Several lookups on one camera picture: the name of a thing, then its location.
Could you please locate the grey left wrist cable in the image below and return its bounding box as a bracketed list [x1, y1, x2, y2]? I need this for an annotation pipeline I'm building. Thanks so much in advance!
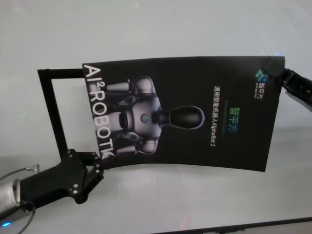
[0, 164, 41, 182]

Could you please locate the black AI robotics poster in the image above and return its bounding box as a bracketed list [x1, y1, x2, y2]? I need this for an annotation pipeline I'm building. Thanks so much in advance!
[82, 56, 286, 173]

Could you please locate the black tape frame outline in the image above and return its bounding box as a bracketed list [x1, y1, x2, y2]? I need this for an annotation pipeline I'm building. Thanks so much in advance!
[37, 69, 86, 152]

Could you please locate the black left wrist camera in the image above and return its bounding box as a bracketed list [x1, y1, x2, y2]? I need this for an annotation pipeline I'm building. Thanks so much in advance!
[0, 202, 34, 234]

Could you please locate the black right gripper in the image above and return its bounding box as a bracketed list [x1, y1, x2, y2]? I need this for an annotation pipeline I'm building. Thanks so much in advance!
[262, 58, 312, 108]

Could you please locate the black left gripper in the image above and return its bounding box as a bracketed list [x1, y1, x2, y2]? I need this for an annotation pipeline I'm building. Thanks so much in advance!
[19, 148, 117, 204]

